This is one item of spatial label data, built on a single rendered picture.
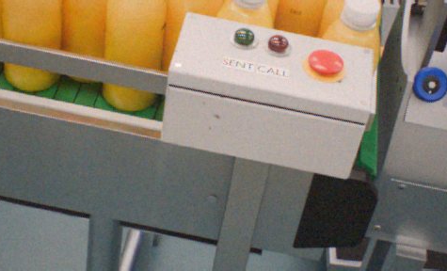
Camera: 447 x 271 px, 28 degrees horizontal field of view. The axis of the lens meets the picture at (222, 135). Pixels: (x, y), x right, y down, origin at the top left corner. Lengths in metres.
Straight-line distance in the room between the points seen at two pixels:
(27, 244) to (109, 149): 1.03
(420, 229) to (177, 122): 0.55
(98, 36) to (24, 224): 1.12
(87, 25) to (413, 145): 0.45
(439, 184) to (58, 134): 0.50
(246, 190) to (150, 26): 0.22
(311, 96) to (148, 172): 0.33
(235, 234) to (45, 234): 1.13
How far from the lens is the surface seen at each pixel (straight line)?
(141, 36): 1.05
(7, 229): 2.17
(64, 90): 1.15
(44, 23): 1.08
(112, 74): 1.08
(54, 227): 2.17
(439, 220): 1.34
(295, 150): 0.93
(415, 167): 1.22
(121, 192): 1.18
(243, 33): 0.92
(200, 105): 0.90
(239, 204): 1.04
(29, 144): 1.16
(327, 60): 0.91
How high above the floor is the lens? 1.66
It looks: 43 degrees down
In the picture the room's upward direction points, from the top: 11 degrees clockwise
